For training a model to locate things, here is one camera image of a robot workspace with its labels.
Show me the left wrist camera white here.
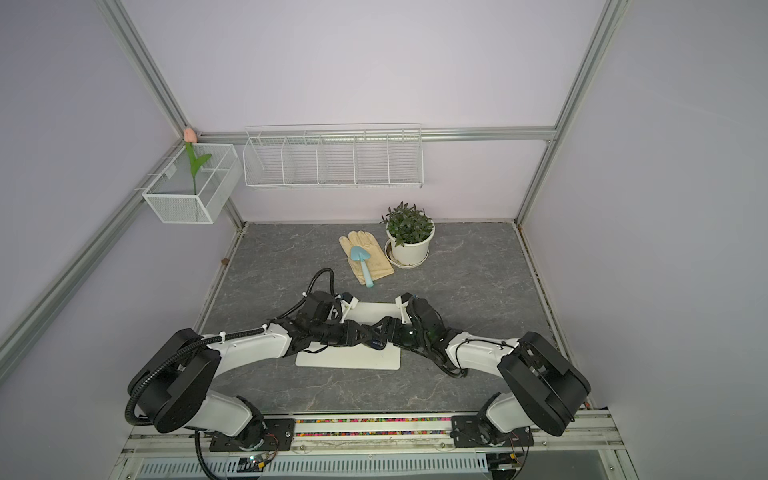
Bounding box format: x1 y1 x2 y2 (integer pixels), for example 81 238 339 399
340 293 359 323

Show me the white mesh wall basket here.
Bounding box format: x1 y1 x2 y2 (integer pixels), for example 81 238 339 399
142 143 243 225

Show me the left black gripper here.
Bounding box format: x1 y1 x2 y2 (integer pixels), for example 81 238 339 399
312 320 371 347

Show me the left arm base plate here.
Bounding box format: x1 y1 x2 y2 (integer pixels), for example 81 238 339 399
209 417 296 452

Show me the artificial pink tulip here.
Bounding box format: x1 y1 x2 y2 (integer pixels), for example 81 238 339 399
183 127 211 195

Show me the white pot with green plant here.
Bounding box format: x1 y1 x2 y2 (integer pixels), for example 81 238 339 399
382 202 435 267

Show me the white plant pot saucer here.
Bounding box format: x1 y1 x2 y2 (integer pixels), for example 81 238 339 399
384 240 429 270

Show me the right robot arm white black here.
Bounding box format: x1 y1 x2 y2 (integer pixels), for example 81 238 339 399
374 297 591 439

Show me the white wire wall shelf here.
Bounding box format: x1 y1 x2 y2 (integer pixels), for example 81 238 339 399
243 123 424 189

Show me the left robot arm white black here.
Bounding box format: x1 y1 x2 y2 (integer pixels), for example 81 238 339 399
124 283 386 437

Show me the light blue garden trowel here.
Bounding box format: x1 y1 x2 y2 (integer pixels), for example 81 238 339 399
349 246 374 288

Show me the beige work glove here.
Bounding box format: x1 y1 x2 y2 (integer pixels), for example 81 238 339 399
339 231 394 286

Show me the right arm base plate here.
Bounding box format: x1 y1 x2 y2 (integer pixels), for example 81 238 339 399
450 415 534 448

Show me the silver laptop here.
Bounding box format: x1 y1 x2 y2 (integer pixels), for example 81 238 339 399
295 301 401 371

